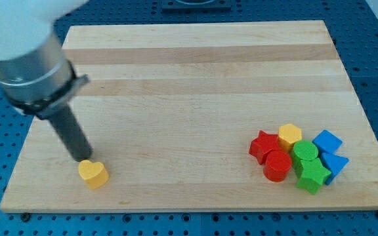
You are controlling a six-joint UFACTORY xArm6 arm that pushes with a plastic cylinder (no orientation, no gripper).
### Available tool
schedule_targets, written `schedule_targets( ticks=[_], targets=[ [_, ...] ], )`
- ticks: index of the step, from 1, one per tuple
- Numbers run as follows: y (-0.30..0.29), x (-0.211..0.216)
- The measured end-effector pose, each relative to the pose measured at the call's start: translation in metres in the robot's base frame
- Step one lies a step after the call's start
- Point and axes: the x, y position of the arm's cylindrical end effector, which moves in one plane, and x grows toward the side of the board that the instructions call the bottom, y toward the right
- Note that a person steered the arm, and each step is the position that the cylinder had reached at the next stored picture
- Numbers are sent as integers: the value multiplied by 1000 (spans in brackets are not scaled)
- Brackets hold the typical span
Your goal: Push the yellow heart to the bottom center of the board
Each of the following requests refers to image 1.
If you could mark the red star block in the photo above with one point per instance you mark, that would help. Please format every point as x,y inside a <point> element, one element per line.
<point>262,145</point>

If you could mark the blue triangle block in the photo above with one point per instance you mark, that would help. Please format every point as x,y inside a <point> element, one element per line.
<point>334,163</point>

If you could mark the yellow hexagon block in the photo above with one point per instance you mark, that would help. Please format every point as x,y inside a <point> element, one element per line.
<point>288,135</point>

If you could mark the green cylinder block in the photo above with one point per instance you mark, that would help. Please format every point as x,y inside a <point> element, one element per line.
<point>303,150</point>

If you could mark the wooden board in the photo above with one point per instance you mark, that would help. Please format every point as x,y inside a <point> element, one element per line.
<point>171,110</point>

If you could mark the green star block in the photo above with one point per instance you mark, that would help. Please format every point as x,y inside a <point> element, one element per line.
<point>311,175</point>

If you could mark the yellow heart block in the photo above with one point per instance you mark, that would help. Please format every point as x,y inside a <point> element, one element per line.
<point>95,174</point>

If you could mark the red cylinder block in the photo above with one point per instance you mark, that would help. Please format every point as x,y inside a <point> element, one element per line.
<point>277,166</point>

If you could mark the blue cube block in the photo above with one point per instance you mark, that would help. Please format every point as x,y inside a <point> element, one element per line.
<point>326,142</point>

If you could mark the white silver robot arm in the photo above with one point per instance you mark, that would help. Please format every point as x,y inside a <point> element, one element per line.
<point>35,75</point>

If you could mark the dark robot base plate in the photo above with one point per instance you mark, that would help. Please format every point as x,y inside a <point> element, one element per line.
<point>173,5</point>

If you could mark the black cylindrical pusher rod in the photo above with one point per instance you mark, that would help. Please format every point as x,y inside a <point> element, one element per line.
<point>70,133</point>

